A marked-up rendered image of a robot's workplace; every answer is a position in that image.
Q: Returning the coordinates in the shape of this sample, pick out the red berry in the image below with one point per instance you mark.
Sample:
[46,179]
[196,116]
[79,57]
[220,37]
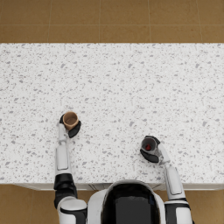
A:
[148,147]

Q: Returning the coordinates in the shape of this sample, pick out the clear glass cup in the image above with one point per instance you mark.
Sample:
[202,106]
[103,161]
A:
[149,144]

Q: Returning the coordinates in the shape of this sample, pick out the brown paper cup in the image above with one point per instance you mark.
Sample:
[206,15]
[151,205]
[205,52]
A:
[70,120]

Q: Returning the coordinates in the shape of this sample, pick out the robot body dark round torso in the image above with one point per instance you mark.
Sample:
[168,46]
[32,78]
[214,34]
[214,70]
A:
[130,204]

